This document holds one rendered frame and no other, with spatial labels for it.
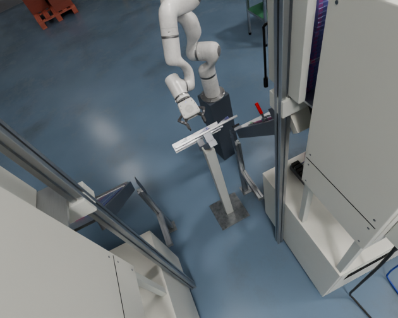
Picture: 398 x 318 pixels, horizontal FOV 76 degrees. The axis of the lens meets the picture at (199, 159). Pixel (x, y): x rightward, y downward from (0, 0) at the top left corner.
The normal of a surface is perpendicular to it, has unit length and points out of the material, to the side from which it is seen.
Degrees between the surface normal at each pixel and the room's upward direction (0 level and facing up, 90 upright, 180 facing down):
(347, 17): 90
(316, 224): 0
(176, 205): 0
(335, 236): 0
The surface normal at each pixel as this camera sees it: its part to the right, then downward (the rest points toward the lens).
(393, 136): -0.89, 0.44
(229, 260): -0.23, -0.59
